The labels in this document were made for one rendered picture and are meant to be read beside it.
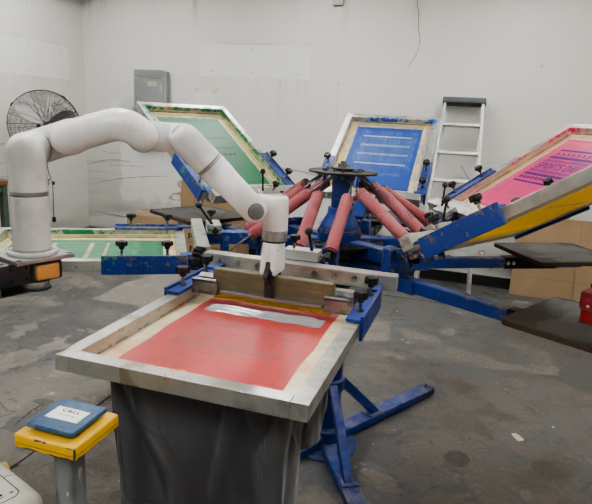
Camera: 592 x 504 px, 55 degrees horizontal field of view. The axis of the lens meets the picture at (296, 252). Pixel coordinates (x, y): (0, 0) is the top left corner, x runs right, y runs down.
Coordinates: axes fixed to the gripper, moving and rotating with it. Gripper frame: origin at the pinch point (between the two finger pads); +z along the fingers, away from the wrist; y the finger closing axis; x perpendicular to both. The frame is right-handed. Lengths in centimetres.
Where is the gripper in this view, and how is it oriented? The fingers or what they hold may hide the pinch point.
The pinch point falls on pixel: (272, 289)
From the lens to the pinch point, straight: 173.1
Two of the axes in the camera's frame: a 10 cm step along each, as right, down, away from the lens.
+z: -0.5, 9.7, 2.3
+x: 9.5, 1.2, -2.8
